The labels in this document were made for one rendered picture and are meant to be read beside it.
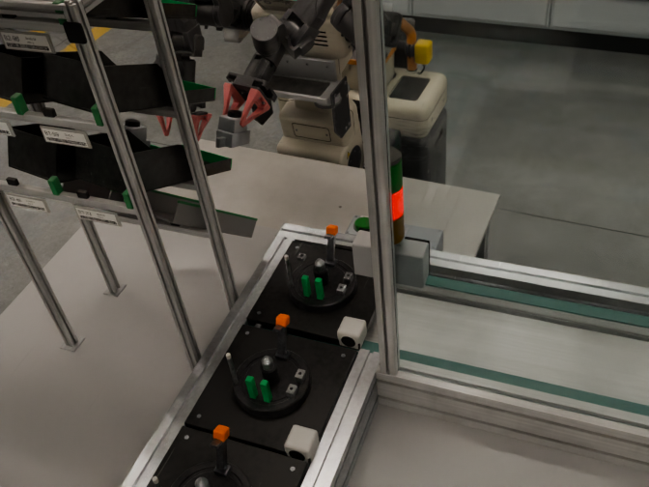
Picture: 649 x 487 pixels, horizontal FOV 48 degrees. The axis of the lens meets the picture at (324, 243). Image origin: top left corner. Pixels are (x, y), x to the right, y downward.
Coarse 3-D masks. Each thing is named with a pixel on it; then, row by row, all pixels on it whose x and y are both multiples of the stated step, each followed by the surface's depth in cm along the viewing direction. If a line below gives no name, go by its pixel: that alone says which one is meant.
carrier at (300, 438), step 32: (256, 352) 137; (288, 352) 133; (320, 352) 136; (352, 352) 135; (224, 384) 132; (256, 384) 129; (288, 384) 128; (320, 384) 130; (192, 416) 128; (224, 416) 127; (256, 416) 126; (288, 416) 126; (320, 416) 125; (288, 448) 119
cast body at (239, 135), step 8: (232, 112) 151; (240, 112) 152; (224, 120) 151; (232, 120) 150; (224, 128) 151; (232, 128) 150; (240, 128) 152; (216, 136) 152; (224, 136) 151; (232, 136) 150; (240, 136) 153; (248, 136) 155; (216, 144) 150; (224, 144) 152; (232, 144) 151; (240, 144) 154
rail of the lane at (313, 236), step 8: (288, 224) 166; (280, 232) 164; (288, 232) 164; (296, 232) 164; (304, 232) 163; (312, 232) 163; (320, 232) 163; (296, 240) 162; (304, 240) 161; (312, 240) 161; (320, 240) 161; (336, 240) 161; (344, 240) 160; (352, 240) 160; (344, 248) 157; (352, 248) 156
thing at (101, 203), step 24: (0, 24) 101; (24, 24) 99; (48, 24) 98; (96, 24) 117; (120, 24) 115; (144, 24) 114; (24, 120) 113; (48, 120) 111; (72, 120) 109; (24, 192) 126; (48, 192) 124
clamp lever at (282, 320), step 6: (276, 318) 129; (282, 318) 129; (288, 318) 130; (276, 324) 130; (282, 324) 129; (288, 324) 130; (276, 330) 128; (282, 330) 130; (282, 336) 130; (282, 342) 131; (282, 348) 131; (282, 354) 132
